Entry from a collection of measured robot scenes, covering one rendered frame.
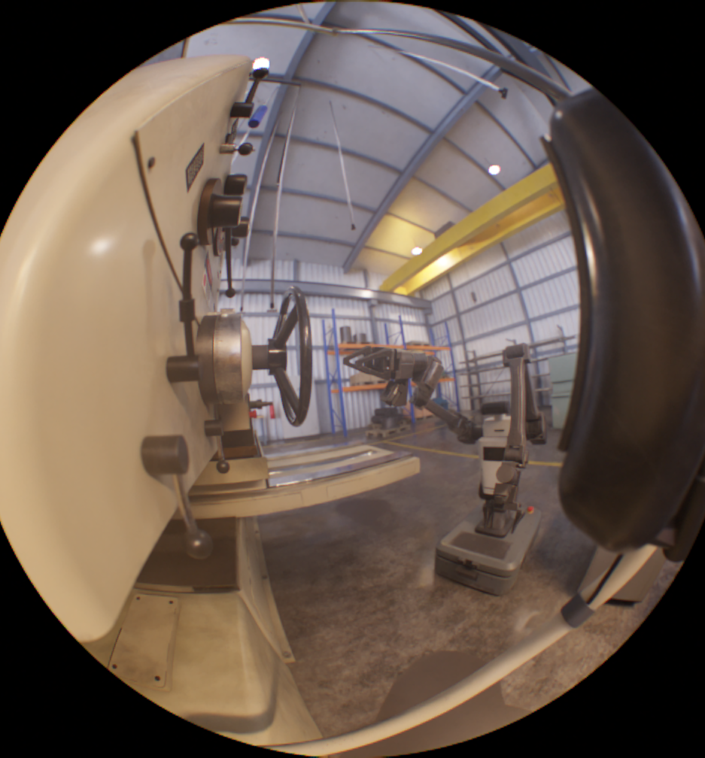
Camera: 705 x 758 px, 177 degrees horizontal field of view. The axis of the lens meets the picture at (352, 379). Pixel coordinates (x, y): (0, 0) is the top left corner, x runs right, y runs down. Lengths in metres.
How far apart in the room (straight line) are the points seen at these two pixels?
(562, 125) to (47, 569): 0.30
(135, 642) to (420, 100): 8.61
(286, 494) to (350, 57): 7.95
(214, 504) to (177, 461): 1.06
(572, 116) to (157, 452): 0.35
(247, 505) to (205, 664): 0.86
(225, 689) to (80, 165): 0.73
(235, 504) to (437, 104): 8.73
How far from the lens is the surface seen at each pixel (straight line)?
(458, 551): 1.41
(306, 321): 0.45
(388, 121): 7.76
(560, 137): 0.15
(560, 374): 5.24
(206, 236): 0.48
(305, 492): 1.27
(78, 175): 0.19
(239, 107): 0.59
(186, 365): 0.32
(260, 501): 1.25
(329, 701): 1.21
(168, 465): 0.23
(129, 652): 0.76
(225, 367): 0.50
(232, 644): 0.70
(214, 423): 0.54
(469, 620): 1.40
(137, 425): 0.24
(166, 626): 0.77
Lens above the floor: 1.16
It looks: 5 degrees up
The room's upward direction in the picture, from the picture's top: 6 degrees counter-clockwise
